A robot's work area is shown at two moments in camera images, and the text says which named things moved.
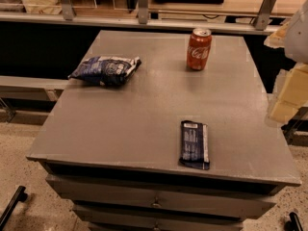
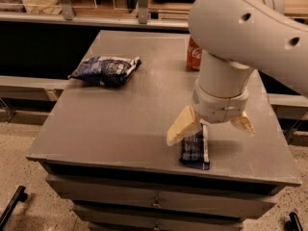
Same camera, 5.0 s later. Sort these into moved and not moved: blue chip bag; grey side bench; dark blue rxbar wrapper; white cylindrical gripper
Moved: white cylindrical gripper
Not moved: grey side bench; dark blue rxbar wrapper; blue chip bag
